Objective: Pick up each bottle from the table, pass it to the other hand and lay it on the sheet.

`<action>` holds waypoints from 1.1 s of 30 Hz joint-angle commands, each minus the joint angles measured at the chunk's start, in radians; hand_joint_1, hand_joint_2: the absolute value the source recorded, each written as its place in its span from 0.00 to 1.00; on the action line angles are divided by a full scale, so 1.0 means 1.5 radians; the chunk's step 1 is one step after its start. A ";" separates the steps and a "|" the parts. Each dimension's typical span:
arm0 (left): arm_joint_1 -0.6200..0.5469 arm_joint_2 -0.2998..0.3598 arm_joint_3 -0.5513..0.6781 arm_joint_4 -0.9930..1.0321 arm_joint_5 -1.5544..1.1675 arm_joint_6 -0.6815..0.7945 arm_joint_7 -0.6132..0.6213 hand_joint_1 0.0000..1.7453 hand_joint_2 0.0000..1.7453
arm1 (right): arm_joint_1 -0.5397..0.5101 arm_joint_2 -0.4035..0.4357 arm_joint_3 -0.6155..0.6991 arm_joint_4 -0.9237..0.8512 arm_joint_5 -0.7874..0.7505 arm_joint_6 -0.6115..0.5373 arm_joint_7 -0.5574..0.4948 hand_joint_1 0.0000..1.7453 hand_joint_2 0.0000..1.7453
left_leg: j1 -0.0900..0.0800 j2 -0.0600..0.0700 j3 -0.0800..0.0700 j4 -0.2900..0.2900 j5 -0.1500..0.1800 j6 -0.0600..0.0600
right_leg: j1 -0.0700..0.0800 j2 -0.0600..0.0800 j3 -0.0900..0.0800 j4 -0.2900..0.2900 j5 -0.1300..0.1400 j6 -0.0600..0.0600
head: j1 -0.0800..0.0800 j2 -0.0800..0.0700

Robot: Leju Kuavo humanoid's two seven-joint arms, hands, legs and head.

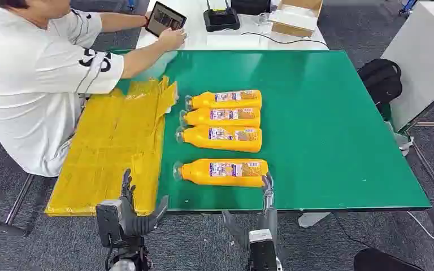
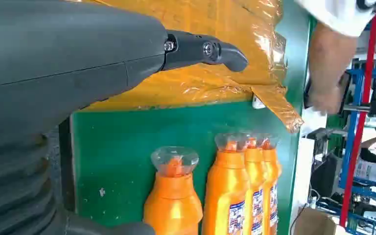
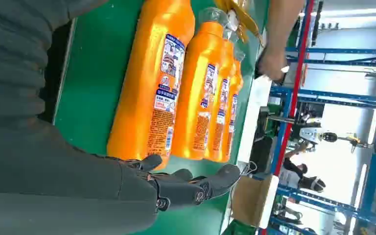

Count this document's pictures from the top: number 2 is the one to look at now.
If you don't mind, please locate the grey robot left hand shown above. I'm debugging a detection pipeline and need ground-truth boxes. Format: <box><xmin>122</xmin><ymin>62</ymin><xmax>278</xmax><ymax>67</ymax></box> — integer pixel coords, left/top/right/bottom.
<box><xmin>0</xmin><ymin>0</ymin><xmax>249</xmax><ymax>235</ymax></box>

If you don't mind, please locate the person's right hand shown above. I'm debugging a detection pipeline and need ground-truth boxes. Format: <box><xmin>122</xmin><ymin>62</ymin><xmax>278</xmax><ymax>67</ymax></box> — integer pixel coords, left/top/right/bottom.
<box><xmin>308</xmin><ymin>82</ymin><xmax>345</xmax><ymax>117</ymax></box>

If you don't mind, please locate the black tablet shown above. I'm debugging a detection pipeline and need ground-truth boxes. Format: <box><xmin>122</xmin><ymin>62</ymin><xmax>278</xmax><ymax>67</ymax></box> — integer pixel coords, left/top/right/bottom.
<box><xmin>304</xmin><ymin>72</ymin><xmax>352</xmax><ymax>114</ymax></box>

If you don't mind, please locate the blue metal rack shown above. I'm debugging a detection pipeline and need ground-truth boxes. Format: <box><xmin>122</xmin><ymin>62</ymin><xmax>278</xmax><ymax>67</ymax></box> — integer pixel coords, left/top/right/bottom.
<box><xmin>338</xmin><ymin>9</ymin><xmax>376</xmax><ymax>235</ymax></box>

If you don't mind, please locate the red pole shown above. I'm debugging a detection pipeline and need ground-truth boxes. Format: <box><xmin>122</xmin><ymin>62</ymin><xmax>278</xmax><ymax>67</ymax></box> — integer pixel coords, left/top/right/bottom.
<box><xmin>339</xmin><ymin>13</ymin><xmax>376</xmax><ymax>228</ymax></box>

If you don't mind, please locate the white paper scrap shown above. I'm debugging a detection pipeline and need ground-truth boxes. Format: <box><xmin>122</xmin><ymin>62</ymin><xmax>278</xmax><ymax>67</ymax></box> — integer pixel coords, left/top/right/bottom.
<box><xmin>252</xmin><ymin>94</ymin><xmax>266</xmax><ymax>110</ymax></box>

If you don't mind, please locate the white table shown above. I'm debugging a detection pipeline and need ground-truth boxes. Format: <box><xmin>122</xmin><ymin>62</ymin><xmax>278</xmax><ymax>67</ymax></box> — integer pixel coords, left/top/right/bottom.
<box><xmin>290</xmin><ymin>107</ymin><xmax>329</xmax><ymax>228</ymax></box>

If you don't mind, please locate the yellow plastic sheet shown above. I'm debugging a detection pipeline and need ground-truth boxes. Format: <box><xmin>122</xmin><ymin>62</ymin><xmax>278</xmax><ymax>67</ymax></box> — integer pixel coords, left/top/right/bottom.
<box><xmin>81</xmin><ymin>0</ymin><xmax>305</xmax><ymax>134</ymax></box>

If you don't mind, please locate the green table mat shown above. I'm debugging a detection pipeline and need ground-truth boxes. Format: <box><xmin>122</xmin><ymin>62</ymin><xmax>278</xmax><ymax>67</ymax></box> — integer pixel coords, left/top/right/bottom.
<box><xmin>70</xmin><ymin>0</ymin><xmax>317</xmax><ymax>235</ymax></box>

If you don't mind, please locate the cardboard box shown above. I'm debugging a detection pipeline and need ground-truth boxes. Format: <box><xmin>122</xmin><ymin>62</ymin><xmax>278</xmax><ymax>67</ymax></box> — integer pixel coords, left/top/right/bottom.
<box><xmin>293</xmin><ymin>207</ymin><xmax>338</xmax><ymax>235</ymax></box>

